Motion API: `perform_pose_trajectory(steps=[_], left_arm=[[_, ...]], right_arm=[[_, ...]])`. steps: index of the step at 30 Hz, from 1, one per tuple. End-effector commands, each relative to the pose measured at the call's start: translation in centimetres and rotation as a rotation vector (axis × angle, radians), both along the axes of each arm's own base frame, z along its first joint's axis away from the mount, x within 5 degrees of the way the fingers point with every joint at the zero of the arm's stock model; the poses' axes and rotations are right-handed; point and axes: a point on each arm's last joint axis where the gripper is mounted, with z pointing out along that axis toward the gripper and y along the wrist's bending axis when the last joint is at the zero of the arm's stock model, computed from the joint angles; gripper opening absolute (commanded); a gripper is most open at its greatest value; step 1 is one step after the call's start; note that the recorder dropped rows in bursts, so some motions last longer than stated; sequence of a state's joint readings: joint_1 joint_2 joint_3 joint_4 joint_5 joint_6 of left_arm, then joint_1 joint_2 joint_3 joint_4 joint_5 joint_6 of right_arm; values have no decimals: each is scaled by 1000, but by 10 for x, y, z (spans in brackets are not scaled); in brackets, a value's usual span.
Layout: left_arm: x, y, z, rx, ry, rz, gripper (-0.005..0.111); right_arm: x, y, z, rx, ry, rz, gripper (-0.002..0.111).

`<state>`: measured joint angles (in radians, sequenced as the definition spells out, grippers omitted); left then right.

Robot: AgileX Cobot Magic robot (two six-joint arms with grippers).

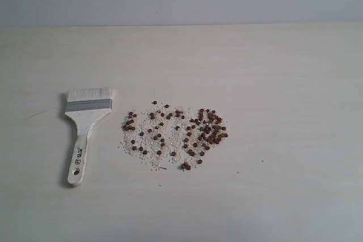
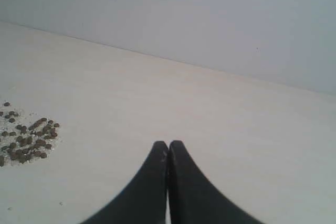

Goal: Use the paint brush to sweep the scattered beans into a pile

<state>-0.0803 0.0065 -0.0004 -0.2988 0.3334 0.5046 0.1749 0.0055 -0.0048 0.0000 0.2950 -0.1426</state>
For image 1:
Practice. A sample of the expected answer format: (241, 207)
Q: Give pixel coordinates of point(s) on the white wooden paint brush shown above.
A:
(85, 107)

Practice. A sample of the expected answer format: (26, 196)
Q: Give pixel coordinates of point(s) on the pile of beans and grains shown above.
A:
(164, 135)

